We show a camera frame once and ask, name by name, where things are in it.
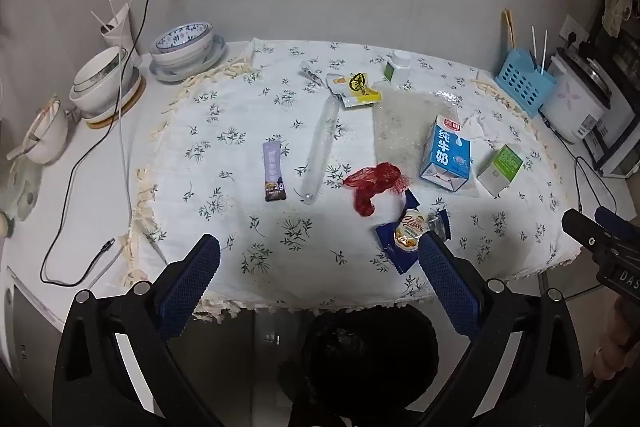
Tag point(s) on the red net bag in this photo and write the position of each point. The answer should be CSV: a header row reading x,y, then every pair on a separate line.
x,y
372,182

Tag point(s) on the white pen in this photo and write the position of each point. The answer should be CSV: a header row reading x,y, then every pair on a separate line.
x,y
102,266

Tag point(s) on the round wooden coaster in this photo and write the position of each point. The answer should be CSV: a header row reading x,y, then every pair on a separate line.
x,y
130,104

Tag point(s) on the green medicine box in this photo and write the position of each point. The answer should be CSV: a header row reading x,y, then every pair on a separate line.
x,y
502,167

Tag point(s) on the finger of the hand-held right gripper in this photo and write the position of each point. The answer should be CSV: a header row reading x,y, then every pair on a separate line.
x,y
582,232
610,217

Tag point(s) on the dark blue snack wrapper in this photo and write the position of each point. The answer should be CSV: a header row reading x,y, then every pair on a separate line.
x,y
407,237

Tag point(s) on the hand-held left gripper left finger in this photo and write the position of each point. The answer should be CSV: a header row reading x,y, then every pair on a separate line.
x,y
192,282

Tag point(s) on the pale green plastic object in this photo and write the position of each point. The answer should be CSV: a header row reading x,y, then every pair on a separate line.
x,y
17,192

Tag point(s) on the white pill bottle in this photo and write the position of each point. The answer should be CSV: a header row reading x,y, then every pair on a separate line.
x,y
397,69

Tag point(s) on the yellow snack packet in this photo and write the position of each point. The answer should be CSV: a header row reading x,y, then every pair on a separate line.
x,y
356,89

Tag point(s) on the black trash bin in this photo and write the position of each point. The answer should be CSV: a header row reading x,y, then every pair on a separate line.
x,y
360,357

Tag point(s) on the white countertop oven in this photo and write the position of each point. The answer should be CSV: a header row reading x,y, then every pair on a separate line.
x,y
617,142

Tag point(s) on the large blue patterned bowl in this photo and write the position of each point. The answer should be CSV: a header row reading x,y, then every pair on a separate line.
x,y
200,54

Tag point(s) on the silver foil wrapper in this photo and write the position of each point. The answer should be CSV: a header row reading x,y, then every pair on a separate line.
x,y
311,73

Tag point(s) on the purple sachet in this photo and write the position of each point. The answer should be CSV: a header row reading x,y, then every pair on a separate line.
x,y
274,169

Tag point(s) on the person's right hand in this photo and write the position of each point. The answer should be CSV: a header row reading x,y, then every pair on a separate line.
x,y
615,347

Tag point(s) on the blue milk carton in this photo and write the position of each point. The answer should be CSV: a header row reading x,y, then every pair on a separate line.
x,y
445,152

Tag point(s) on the white rice cooker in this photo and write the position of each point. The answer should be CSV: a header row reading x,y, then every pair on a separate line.
x,y
575,107

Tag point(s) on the white cup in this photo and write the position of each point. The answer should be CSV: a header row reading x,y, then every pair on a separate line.
x,y
119,38

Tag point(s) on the yellow chopsticks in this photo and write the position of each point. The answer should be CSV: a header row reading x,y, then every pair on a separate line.
x,y
509,29

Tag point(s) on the clear plastic bag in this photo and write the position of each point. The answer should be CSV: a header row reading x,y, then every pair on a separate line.
x,y
397,127

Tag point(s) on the white bowl green pattern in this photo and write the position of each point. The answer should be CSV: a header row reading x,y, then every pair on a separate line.
x,y
97,74

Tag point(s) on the clear plastic tube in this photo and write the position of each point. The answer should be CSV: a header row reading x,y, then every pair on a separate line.
x,y
318,147

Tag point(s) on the small blue patterned bowl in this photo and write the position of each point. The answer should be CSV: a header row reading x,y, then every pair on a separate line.
x,y
182,38

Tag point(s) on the grey metal appliance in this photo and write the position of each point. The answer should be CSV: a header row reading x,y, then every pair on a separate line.
x,y
27,322

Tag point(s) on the white floral tablecloth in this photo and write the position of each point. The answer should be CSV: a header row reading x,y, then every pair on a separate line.
x,y
300,117

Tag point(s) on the blue plastic basket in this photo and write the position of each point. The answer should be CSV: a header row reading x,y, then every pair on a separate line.
x,y
522,84

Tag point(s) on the white straw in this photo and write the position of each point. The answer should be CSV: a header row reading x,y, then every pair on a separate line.
x,y
534,44
543,52

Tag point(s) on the white spoon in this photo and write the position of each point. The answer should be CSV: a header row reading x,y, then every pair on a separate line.
x,y
20,152

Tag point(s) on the wall socket with black plug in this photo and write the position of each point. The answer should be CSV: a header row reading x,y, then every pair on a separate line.
x,y
575,32

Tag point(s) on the hanging beige cloth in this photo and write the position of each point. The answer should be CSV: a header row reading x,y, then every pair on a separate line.
x,y
617,4

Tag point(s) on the crumpled white tissue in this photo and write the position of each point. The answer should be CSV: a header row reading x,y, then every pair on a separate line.
x,y
480,124

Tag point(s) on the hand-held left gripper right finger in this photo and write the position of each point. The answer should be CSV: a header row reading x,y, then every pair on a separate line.
x,y
445,277

